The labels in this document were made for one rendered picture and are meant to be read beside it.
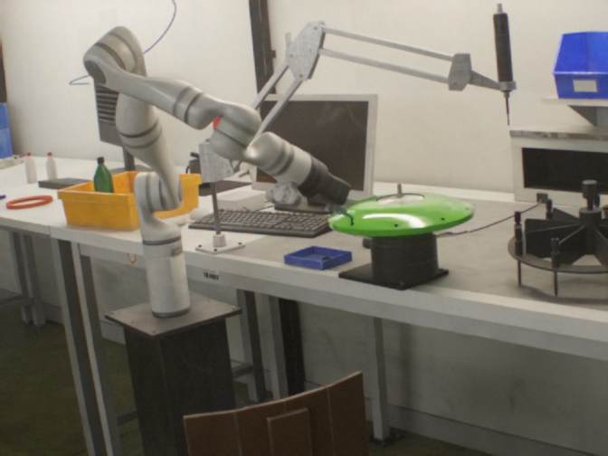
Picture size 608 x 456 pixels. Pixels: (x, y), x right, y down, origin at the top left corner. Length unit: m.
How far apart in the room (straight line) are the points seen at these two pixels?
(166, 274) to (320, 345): 1.61
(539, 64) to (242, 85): 1.32
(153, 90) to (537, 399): 1.81
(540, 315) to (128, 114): 0.92
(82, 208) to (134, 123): 1.09
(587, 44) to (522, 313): 1.11
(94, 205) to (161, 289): 0.84
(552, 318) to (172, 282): 0.88
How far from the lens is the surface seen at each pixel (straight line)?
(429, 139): 3.25
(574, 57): 2.80
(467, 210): 2.13
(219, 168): 2.57
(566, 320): 1.91
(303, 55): 2.47
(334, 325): 3.75
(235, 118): 1.84
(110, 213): 3.06
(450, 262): 2.31
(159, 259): 2.29
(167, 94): 1.90
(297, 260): 2.38
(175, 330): 2.25
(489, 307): 2.00
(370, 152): 2.84
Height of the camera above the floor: 1.52
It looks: 13 degrees down
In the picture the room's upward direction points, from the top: 5 degrees counter-clockwise
